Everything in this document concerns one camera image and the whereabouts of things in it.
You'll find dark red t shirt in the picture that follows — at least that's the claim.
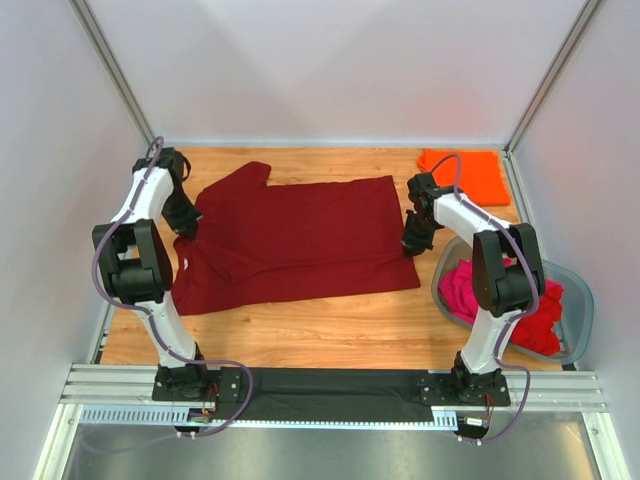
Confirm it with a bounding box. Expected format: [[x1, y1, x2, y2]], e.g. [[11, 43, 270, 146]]
[[172, 162, 420, 316]]

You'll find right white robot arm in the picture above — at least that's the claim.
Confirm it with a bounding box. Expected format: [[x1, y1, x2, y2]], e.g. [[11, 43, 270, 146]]
[[402, 173, 545, 400]]

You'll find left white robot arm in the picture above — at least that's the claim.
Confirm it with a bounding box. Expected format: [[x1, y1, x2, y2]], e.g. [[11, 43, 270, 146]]
[[92, 146, 208, 401]]

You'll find pink t shirt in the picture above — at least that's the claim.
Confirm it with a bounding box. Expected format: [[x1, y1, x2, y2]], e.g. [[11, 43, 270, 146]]
[[438, 257, 514, 325]]

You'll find folded orange t shirt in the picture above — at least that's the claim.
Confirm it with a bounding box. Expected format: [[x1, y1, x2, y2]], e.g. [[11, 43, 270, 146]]
[[416, 149, 511, 207]]

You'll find bright red t shirt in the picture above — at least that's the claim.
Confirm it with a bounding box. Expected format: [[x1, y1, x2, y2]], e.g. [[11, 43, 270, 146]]
[[510, 280, 564, 356]]

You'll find clear plastic basket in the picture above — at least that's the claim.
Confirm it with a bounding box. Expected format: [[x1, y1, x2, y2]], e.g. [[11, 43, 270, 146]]
[[431, 238, 594, 364]]

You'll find black cloth strip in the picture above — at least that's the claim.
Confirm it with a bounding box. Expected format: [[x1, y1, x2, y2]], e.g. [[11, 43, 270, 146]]
[[239, 368, 433, 423]]

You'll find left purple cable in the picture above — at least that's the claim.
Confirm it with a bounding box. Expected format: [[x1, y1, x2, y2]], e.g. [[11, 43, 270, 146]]
[[79, 135, 256, 454]]

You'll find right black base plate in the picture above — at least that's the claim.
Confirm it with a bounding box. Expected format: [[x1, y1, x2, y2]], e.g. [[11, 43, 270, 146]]
[[417, 371, 511, 407]]

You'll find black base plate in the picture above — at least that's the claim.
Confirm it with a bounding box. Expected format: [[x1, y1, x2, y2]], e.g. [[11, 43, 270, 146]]
[[151, 364, 247, 403], [417, 371, 511, 407]]

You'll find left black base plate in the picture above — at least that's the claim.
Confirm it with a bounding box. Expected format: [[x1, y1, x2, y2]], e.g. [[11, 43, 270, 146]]
[[151, 364, 247, 403]]

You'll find slotted cable duct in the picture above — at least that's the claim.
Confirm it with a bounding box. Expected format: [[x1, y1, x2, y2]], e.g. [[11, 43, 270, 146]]
[[79, 405, 458, 432]]

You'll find aluminium front rail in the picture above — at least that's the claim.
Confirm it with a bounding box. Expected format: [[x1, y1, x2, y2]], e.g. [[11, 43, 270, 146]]
[[59, 364, 608, 413]]

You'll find left aluminium frame post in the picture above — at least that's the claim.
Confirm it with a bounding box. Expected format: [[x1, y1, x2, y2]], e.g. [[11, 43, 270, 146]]
[[69, 0, 155, 143]]

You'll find aluminium frame post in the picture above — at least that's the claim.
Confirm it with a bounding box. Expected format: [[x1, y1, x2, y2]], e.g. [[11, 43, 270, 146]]
[[503, 0, 604, 155], [69, 0, 155, 143]]

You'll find right aluminium frame post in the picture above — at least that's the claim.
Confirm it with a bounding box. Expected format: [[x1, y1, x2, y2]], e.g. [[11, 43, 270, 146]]
[[503, 0, 604, 155]]

